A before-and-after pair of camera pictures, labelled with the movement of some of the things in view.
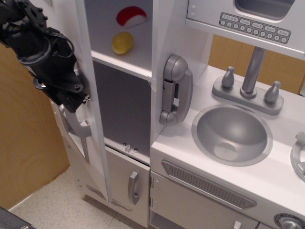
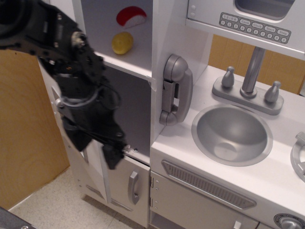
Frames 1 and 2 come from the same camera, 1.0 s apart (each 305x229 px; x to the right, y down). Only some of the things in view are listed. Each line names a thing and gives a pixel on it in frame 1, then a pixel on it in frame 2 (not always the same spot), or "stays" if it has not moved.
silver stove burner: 296,156 stays
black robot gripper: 51,63 to 91,106
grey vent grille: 208,187 stays
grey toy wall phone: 177,91 stays
